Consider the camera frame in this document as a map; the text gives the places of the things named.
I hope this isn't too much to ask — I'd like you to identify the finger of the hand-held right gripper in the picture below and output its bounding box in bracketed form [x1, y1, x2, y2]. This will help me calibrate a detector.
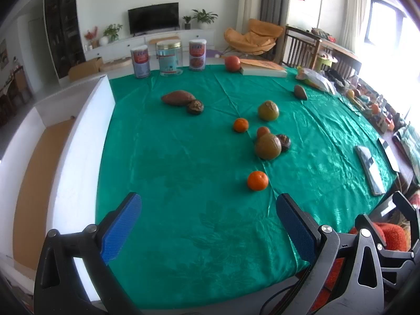
[355, 214, 414, 260]
[392, 191, 420, 248]

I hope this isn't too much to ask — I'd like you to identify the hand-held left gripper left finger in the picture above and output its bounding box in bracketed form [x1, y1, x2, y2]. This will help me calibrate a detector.
[34, 192, 142, 315]

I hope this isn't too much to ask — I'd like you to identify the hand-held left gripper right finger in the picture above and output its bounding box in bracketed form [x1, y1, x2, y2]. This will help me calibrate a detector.
[276, 193, 384, 315]

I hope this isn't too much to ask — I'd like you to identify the large brown sweet potato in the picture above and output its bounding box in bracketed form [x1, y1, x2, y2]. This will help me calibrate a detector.
[161, 90, 197, 107]

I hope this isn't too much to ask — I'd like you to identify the red apple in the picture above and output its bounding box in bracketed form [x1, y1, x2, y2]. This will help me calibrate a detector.
[224, 56, 242, 73]

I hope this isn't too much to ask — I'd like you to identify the red fuzzy cushion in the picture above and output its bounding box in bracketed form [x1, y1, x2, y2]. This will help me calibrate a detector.
[348, 222, 408, 251]

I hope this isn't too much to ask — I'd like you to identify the white foam box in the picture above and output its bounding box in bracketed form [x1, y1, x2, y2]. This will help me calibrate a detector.
[0, 74, 115, 302]

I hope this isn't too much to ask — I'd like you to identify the green tablecloth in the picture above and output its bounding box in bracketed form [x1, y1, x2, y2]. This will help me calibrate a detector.
[95, 64, 399, 309]

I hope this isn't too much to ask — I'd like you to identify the row of small toys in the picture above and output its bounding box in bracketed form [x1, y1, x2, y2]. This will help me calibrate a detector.
[341, 79, 407, 135]

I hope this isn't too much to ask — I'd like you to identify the crumpled plastic bag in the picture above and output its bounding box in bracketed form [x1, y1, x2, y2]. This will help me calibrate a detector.
[295, 67, 337, 94]

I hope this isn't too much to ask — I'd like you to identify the cardboard box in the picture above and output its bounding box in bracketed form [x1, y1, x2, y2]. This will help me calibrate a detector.
[68, 57, 104, 82]

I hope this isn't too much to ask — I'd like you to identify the cream hardcover book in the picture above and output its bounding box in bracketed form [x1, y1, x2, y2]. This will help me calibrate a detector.
[239, 59, 288, 78]

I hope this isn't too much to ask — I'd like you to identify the red label tin can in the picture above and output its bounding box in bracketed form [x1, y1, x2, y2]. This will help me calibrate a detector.
[130, 46, 151, 79]

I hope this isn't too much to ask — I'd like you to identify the clear jar with gold lid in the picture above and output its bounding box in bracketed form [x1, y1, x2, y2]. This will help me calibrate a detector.
[155, 40, 182, 77]

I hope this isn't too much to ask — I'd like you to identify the white tv cabinet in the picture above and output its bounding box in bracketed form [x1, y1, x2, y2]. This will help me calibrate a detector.
[83, 29, 215, 63]

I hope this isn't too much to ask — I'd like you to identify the dark wooden chair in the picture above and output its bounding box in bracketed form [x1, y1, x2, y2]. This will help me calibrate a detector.
[280, 26, 324, 69]

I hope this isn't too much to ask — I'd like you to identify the tin can with food picture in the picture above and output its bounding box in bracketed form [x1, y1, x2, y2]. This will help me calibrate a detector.
[188, 39, 207, 71]

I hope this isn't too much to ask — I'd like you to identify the red flower bouquet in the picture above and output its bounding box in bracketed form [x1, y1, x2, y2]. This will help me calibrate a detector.
[84, 26, 99, 49]

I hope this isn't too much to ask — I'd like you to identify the bushy potted plant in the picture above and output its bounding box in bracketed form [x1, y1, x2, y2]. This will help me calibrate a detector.
[103, 24, 123, 43]

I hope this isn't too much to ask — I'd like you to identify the orange lounge chair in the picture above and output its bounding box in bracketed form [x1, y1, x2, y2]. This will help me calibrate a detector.
[224, 19, 285, 56]

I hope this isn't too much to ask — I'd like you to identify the white window curtain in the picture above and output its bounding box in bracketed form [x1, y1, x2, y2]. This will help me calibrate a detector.
[339, 0, 371, 53]

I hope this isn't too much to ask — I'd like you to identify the black television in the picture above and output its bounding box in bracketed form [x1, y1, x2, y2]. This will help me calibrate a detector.
[128, 3, 180, 35]

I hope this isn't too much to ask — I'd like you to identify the dark display cabinet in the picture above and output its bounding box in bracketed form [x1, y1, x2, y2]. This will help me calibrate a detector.
[44, 0, 86, 79]

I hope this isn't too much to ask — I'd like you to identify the leafy potted plant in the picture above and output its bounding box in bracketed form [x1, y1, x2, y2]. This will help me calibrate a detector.
[192, 9, 218, 29]

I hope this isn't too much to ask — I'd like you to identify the black cable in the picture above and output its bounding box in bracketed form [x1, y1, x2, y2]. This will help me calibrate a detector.
[259, 269, 311, 315]

